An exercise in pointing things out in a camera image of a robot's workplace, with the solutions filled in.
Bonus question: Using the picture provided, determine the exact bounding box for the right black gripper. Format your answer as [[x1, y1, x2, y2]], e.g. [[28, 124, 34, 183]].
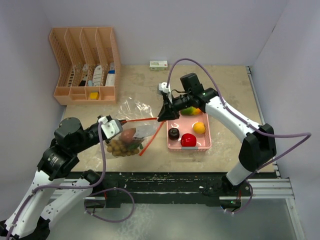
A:
[[158, 92, 193, 121]]

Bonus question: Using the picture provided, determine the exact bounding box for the clear zip top bag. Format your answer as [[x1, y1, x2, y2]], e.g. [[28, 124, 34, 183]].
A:
[[105, 97, 164, 158]]

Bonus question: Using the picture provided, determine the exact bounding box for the brown passion fruit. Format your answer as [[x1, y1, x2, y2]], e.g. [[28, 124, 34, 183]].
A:
[[118, 128, 136, 144]]

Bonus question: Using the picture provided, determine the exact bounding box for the brown longan bunch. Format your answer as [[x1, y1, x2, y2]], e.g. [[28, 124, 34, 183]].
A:
[[106, 139, 143, 157]]

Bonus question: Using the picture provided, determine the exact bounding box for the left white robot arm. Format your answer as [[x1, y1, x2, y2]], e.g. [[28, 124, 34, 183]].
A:
[[0, 116, 123, 240]]

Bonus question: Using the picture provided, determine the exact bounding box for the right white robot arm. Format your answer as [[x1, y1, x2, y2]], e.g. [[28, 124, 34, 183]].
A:
[[157, 73, 277, 196]]

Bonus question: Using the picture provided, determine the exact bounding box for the pink plastic basket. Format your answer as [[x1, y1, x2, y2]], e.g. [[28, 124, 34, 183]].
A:
[[166, 113, 212, 152]]

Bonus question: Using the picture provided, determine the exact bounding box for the dark purple mangosteen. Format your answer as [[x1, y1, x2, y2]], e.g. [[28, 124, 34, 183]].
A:
[[168, 127, 180, 141]]

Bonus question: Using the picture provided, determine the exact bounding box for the green orange mango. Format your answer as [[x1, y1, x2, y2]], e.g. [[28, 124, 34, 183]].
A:
[[180, 106, 203, 116]]

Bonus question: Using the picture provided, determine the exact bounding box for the red apple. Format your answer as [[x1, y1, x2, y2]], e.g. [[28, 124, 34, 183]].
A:
[[180, 133, 197, 147]]

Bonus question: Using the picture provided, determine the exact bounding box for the yellow orange peach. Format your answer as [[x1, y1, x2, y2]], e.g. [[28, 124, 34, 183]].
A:
[[192, 122, 206, 134]]

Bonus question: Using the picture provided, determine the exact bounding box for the yellow block in organizer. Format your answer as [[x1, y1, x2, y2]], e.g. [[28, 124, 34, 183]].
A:
[[89, 92, 100, 100]]

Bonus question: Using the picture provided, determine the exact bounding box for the small green white box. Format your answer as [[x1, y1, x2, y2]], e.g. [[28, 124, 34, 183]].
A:
[[149, 60, 168, 71]]

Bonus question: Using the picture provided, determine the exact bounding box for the black white item in organizer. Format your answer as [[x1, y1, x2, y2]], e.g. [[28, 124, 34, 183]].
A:
[[77, 63, 88, 87]]

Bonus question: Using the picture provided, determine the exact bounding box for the white tube in organizer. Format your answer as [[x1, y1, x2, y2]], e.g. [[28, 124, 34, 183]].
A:
[[92, 65, 103, 87]]

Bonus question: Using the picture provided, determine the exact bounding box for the white blue box in organizer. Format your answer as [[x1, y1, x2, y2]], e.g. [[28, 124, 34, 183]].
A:
[[105, 62, 116, 87]]

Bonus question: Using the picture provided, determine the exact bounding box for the orange file organizer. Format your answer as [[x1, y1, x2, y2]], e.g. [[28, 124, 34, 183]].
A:
[[49, 26, 122, 106]]

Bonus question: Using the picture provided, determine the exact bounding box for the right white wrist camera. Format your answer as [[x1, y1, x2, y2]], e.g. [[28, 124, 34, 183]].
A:
[[157, 82, 172, 103]]

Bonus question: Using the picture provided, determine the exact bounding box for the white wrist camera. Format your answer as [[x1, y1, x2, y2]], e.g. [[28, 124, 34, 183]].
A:
[[98, 115, 124, 140], [157, 82, 172, 103]]

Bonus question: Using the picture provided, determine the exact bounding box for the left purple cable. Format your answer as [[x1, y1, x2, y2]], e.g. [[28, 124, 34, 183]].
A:
[[4, 121, 137, 240]]

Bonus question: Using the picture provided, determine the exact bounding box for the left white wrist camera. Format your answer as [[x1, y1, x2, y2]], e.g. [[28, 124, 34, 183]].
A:
[[98, 115, 124, 140]]

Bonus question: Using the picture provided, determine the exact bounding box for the black metal base frame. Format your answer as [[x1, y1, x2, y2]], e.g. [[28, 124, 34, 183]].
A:
[[84, 172, 252, 209]]

